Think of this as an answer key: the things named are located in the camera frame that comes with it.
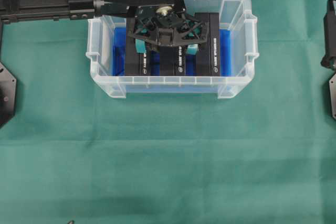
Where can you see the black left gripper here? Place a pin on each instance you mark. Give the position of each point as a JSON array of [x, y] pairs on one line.
[[160, 23]]

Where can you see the black box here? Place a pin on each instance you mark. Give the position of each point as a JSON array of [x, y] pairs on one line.
[[172, 61], [207, 59], [136, 64]]

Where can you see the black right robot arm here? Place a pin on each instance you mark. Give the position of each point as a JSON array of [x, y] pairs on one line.
[[328, 60]]

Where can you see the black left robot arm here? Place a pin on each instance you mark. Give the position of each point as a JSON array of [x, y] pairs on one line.
[[13, 11]]

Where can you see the clear plastic storage case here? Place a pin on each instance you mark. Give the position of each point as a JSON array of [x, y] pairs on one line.
[[234, 15]]

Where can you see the blue cloth liner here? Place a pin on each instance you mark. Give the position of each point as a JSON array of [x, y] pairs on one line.
[[117, 60]]

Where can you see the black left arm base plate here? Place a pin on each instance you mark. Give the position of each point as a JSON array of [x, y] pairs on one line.
[[8, 95]]

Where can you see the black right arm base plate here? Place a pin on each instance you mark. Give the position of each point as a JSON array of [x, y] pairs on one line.
[[332, 89]]

